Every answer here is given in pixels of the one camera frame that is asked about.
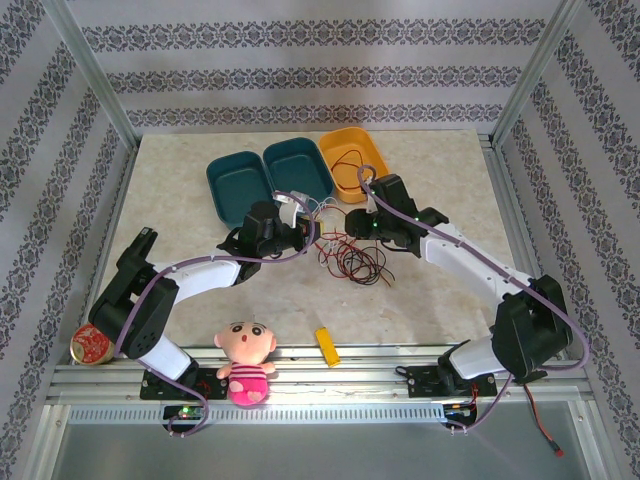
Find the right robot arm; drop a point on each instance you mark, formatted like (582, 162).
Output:
(460, 270)

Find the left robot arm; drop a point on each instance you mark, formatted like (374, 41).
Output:
(200, 275)

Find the teal plastic bin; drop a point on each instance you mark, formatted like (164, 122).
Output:
(235, 185)
(295, 170)

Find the yellow plastic bin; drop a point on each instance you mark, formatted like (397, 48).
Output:
(340, 140)

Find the pink plush doll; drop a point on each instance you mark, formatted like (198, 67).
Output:
(245, 345)

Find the yellow rectangular block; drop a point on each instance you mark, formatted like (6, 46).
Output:
(327, 347)

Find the small circuit board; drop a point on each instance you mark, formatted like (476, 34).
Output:
(185, 412)
(457, 411)

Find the red round tin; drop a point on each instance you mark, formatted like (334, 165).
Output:
(90, 345)

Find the grey metal sheet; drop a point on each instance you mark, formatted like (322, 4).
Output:
(320, 455)

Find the aluminium side rail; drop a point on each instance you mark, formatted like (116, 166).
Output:
(511, 200)
(117, 200)

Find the aluminium mounting rail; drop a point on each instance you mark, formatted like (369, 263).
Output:
(350, 385)

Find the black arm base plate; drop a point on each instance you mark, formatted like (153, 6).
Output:
(425, 385)
(150, 387)

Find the aluminium frame post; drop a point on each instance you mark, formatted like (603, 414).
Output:
(92, 75)
(535, 75)

